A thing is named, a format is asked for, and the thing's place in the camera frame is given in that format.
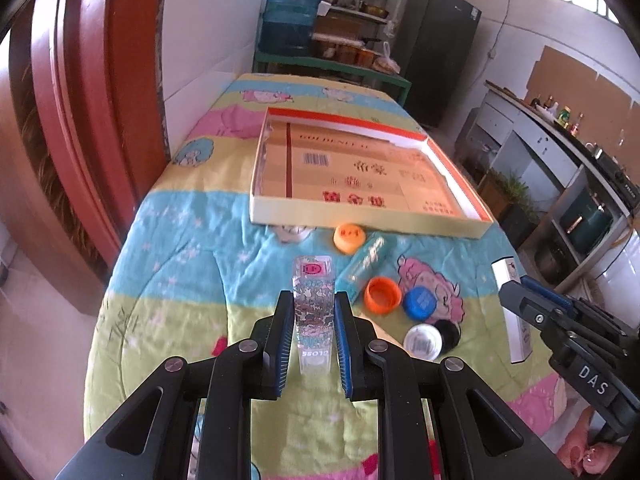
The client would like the white rectangular carton box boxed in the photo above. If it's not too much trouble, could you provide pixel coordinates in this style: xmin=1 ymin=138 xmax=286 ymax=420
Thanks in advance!
xmin=491 ymin=257 xmax=533 ymax=364

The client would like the clear patterned plastic bottle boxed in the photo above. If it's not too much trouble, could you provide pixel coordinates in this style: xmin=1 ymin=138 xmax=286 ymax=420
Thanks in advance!
xmin=292 ymin=256 xmax=335 ymax=375

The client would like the white bottle cap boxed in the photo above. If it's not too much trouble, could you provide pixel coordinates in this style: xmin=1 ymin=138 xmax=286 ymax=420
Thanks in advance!
xmin=402 ymin=324 xmax=442 ymax=362

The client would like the black bottle cap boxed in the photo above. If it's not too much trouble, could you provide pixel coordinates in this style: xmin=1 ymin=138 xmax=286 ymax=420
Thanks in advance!
xmin=434 ymin=320 xmax=461 ymax=353

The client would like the blue bottle cap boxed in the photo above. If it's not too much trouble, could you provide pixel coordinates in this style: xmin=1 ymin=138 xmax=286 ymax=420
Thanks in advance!
xmin=402 ymin=286 xmax=437 ymax=322

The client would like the green cooking pot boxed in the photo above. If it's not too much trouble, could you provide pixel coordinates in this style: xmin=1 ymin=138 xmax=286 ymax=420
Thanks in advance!
xmin=560 ymin=188 xmax=613 ymax=255

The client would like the white kitchen counter cabinet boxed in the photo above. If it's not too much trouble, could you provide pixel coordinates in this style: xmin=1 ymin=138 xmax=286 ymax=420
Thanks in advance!
xmin=461 ymin=84 xmax=639 ymax=326

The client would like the small blue tube bottle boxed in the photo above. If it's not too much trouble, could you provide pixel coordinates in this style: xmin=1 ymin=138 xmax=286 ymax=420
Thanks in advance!
xmin=335 ymin=234 xmax=390 ymax=304

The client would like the light orange bottle cap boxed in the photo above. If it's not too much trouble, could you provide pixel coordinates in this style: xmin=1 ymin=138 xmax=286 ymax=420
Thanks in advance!
xmin=333 ymin=223 xmax=367 ymax=255

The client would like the potted green plant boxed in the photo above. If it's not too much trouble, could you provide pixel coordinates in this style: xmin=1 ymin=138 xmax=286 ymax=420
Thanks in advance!
xmin=478 ymin=170 xmax=540 ymax=249

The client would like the shallow cardboard box tray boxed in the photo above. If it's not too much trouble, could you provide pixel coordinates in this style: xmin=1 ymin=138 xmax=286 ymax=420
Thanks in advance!
xmin=250 ymin=107 xmax=495 ymax=238

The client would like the red wooden door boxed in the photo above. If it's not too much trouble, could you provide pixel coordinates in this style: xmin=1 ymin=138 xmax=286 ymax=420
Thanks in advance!
xmin=1 ymin=0 xmax=169 ymax=314

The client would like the white plastic bag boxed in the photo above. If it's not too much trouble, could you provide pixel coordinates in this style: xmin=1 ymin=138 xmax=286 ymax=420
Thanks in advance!
xmin=372 ymin=41 xmax=400 ymax=75

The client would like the dark green refrigerator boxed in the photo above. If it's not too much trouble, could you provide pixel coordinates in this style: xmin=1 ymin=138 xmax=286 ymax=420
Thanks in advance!
xmin=392 ymin=0 xmax=482 ymax=128

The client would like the blue water jug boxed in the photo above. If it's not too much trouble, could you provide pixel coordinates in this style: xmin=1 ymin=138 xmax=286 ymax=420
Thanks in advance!
xmin=258 ymin=0 xmax=322 ymax=56

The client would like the green metal shelf rack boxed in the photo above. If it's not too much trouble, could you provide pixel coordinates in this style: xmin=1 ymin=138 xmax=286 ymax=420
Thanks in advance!
xmin=253 ymin=0 xmax=411 ymax=104

